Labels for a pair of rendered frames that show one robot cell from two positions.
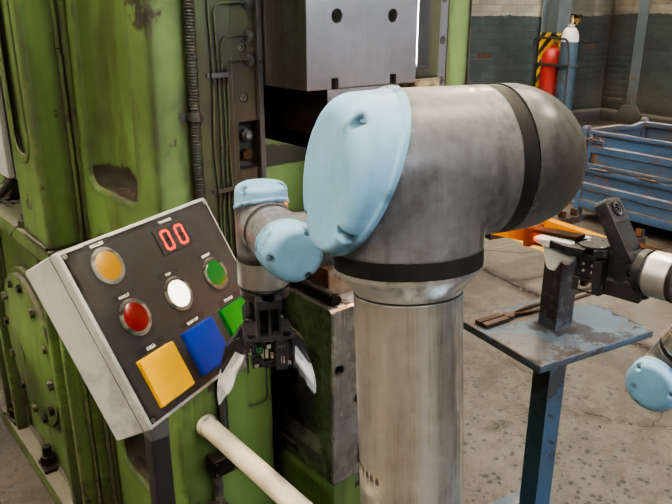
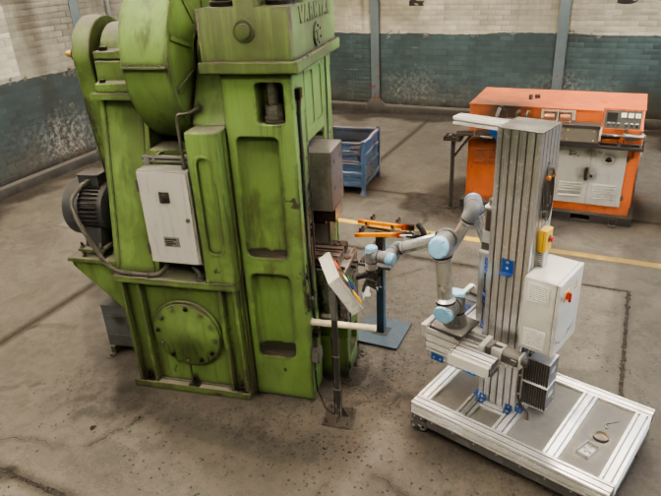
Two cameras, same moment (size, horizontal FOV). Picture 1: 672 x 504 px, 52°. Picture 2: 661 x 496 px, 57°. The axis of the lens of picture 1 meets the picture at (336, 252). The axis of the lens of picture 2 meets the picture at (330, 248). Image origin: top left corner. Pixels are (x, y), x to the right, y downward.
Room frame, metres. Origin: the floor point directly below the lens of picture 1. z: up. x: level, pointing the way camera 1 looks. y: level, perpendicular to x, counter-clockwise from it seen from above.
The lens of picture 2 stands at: (-1.63, 2.22, 2.92)
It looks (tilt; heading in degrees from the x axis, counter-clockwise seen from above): 26 degrees down; 325
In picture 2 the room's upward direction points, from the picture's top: 3 degrees counter-clockwise
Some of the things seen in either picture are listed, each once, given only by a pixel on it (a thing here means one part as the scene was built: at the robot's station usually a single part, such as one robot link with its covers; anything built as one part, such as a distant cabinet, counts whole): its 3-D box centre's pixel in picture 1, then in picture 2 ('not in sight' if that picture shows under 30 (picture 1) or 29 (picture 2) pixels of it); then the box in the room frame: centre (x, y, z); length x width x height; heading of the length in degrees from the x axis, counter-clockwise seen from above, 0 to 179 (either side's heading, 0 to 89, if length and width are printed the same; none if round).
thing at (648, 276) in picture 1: (662, 275); not in sight; (1.02, -0.52, 1.12); 0.08 x 0.05 x 0.08; 129
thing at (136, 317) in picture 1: (135, 317); not in sight; (0.92, 0.29, 1.09); 0.05 x 0.03 x 0.04; 129
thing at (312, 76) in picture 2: not in sight; (281, 97); (1.77, 0.13, 2.06); 0.44 x 0.41 x 0.47; 39
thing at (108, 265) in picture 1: (108, 265); not in sight; (0.94, 0.33, 1.16); 0.05 x 0.03 x 0.04; 129
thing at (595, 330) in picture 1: (554, 327); (380, 255); (1.64, -0.57, 0.73); 0.40 x 0.30 x 0.02; 119
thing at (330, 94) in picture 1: (305, 100); (309, 208); (1.63, 0.07, 1.32); 0.42 x 0.20 x 0.10; 39
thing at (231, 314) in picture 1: (240, 322); not in sight; (1.08, 0.17, 1.01); 0.07 x 0.05 x 0.07; 154
